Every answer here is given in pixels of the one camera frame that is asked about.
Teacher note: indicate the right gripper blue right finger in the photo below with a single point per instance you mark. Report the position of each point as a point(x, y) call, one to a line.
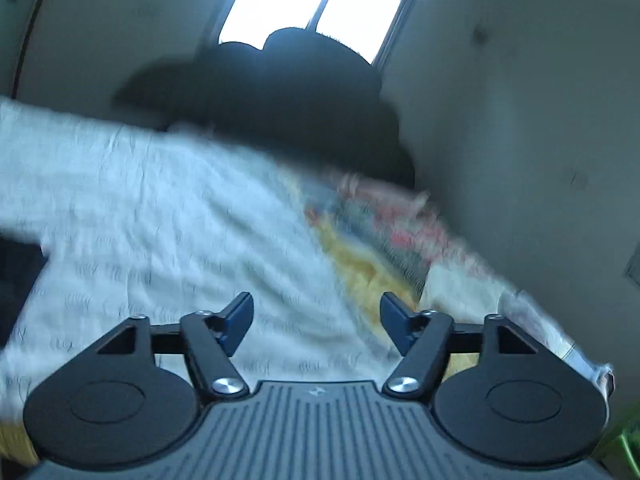
point(403, 325)

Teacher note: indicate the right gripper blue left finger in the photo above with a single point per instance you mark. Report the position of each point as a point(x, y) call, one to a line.
point(231, 324)

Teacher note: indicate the black pants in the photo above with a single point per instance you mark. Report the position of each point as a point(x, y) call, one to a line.
point(20, 266)

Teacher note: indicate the bright bedroom window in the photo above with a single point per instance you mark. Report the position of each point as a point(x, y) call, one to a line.
point(369, 27)

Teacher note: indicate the colourful floral blanket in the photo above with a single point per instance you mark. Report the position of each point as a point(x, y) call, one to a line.
point(317, 254)

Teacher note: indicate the white script-print bed cover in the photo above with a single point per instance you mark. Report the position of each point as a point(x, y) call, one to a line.
point(135, 221)

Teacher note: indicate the dark scalloped headboard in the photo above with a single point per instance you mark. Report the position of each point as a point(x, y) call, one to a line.
point(302, 92)

